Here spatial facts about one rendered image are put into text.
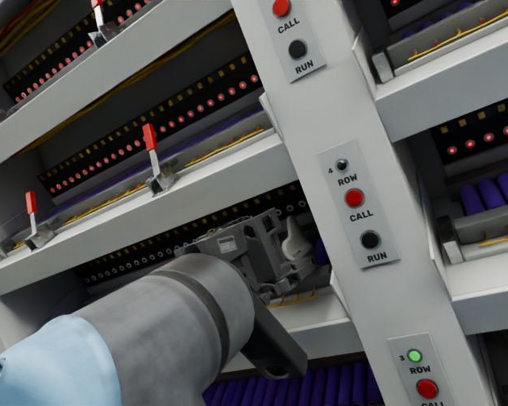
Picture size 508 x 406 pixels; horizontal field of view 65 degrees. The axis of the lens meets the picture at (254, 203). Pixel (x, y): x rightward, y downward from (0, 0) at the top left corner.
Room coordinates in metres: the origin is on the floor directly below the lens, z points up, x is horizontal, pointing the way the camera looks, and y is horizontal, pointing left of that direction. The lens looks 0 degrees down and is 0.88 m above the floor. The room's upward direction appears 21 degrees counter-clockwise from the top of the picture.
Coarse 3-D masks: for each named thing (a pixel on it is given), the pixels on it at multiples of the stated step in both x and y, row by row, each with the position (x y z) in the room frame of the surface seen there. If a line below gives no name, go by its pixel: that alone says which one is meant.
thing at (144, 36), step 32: (96, 0) 0.51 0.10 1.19; (128, 0) 0.65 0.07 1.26; (160, 0) 0.51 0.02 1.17; (192, 0) 0.43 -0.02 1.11; (224, 0) 0.42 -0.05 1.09; (96, 32) 0.50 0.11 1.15; (128, 32) 0.47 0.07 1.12; (160, 32) 0.46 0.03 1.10; (192, 32) 0.45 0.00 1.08; (32, 64) 0.75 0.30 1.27; (64, 64) 0.74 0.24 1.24; (96, 64) 0.50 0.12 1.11; (128, 64) 0.49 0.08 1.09; (160, 64) 0.64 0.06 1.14; (32, 96) 0.64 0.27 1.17; (64, 96) 0.54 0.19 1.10; (96, 96) 0.52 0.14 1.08; (0, 128) 0.59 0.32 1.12; (32, 128) 0.58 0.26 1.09; (0, 160) 0.63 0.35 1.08
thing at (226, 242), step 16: (224, 224) 0.43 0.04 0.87; (240, 224) 0.38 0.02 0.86; (256, 224) 0.37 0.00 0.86; (272, 224) 0.42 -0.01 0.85; (208, 240) 0.33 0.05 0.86; (224, 240) 0.35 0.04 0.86; (240, 240) 0.37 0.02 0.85; (256, 240) 0.37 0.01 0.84; (272, 240) 0.41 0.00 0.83; (176, 256) 0.34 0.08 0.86; (224, 256) 0.34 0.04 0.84; (240, 256) 0.37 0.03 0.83; (256, 256) 0.38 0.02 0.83; (272, 256) 0.38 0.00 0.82; (240, 272) 0.33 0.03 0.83; (256, 272) 0.38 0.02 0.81; (272, 272) 0.37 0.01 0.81; (288, 272) 0.39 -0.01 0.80; (256, 288) 0.37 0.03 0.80; (272, 288) 0.38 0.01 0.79; (288, 288) 0.38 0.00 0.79
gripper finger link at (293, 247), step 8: (288, 216) 0.46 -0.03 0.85; (288, 224) 0.45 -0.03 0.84; (296, 224) 0.47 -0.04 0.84; (288, 232) 0.45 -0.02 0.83; (296, 232) 0.46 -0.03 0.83; (288, 240) 0.44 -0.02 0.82; (296, 240) 0.45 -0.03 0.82; (304, 240) 0.47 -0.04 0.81; (288, 248) 0.43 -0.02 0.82; (296, 248) 0.45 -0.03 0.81; (304, 248) 0.46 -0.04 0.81; (312, 248) 0.46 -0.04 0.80; (288, 256) 0.43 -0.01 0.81; (296, 256) 0.44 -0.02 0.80
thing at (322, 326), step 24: (312, 216) 0.58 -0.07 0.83; (96, 288) 0.80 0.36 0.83; (336, 288) 0.40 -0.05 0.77; (72, 312) 0.80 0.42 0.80; (288, 312) 0.47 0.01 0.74; (312, 312) 0.45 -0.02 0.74; (336, 312) 0.43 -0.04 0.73; (312, 336) 0.43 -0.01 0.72; (336, 336) 0.42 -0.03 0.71; (240, 360) 0.49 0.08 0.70
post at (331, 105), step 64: (256, 0) 0.39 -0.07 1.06; (320, 0) 0.37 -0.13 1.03; (256, 64) 0.40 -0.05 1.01; (320, 128) 0.39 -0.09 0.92; (384, 128) 0.37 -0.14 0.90; (320, 192) 0.40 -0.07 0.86; (384, 192) 0.37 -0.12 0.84; (384, 320) 0.39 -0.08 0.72; (448, 320) 0.37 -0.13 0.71; (384, 384) 0.40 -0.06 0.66
